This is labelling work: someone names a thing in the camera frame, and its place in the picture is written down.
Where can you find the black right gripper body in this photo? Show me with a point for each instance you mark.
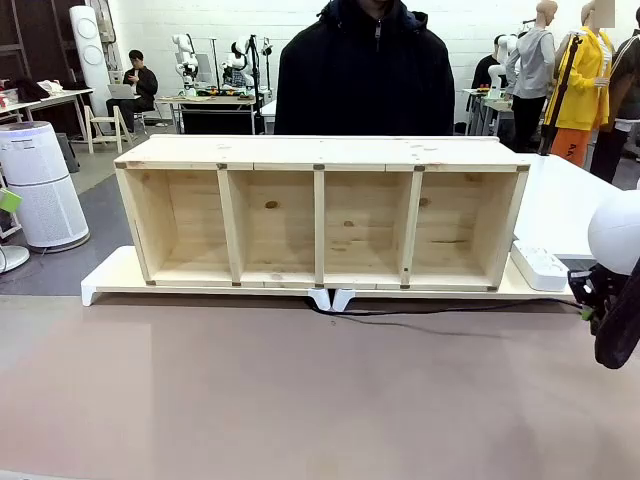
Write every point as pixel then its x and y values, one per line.
pixel 590 287

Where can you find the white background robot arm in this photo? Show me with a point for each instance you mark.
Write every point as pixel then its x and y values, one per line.
pixel 500 65
pixel 186 60
pixel 239 60

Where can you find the white power strip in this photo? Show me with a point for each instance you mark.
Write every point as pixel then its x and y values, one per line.
pixel 542 265

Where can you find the white side table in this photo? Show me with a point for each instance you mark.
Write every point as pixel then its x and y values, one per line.
pixel 565 200

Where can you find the mannequin in brown jacket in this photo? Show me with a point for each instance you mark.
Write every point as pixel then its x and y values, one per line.
pixel 625 100

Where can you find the black and yellow tripod stand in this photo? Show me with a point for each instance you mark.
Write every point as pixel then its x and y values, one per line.
pixel 560 95

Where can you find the mannequin in yellow jacket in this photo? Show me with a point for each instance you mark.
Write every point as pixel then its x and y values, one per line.
pixel 585 85

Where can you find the mannequin in grey hoodie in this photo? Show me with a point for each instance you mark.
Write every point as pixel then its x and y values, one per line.
pixel 532 65

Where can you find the wooden four-compartment shelf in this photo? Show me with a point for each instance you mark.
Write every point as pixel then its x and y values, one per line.
pixel 320 150

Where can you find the person in black hooded coat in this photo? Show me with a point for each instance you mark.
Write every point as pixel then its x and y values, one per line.
pixel 365 75

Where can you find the small white table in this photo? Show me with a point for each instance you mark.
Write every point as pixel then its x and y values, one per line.
pixel 268 107

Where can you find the black light stand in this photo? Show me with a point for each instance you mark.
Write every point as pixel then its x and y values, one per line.
pixel 265 60

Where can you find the wooden top work table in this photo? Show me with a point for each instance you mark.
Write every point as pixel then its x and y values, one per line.
pixel 210 100

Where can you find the seated person in black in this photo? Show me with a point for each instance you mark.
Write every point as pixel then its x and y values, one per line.
pixel 140 85

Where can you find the silver laptop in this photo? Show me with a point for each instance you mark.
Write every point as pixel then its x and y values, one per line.
pixel 119 92

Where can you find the white tower fan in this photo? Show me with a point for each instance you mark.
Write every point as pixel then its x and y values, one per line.
pixel 90 55

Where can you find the white cylindrical air purifier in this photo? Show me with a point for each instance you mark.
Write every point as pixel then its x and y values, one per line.
pixel 40 185

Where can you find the white table with clothes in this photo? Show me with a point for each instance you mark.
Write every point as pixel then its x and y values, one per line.
pixel 45 97

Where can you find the white floor fan base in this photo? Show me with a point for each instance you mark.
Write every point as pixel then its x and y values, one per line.
pixel 12 257

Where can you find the green square panel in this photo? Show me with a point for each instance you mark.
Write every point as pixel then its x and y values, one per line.
pixel 10 201

